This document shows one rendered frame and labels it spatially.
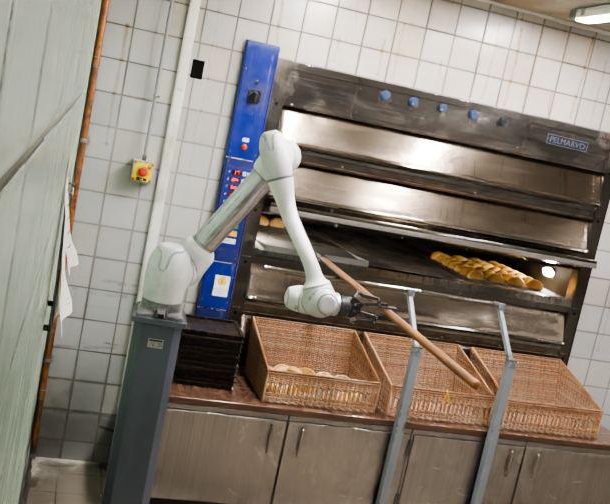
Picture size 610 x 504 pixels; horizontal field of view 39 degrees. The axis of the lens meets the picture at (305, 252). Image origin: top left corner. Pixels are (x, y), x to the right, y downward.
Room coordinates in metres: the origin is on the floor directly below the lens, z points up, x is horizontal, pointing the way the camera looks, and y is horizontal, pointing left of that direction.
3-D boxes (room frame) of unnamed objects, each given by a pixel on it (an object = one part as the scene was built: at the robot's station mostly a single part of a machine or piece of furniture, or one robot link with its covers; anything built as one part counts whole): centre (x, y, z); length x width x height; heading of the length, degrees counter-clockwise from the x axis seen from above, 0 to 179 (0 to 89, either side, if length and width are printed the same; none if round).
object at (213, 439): (4.08, -0.59, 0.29); 2.42 x 0.56 x 0.58; 106
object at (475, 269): (4.97, -1.06, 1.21); 0.61 x 0.48 x 0.06; 16
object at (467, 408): (4.13, -0.71, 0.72); 0.56 x 0.49 x 0.28; 107
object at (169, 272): (3.23, 0.50, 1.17); 0.18 x 0.16 x 0.22; 173
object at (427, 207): (4.38, -0.62, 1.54); 1.79 x 0.11 x 0.19; 106
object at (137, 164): (3.94, 0.81, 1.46); 0.10 x 0.07 x 0.10; 106
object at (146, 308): (3.20, 0.50, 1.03); 0.22 x 0.18 x 0.06; 12
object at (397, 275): (4.41, -0.61, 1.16); 1.80 x 0.06 x 0.04; 106
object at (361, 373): (3.97, -0.14, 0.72); 0.56 x 0.49 x 0.28; 107
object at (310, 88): (4.41, -0.61, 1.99); 1.80 x 0.08 x 0.21; 106
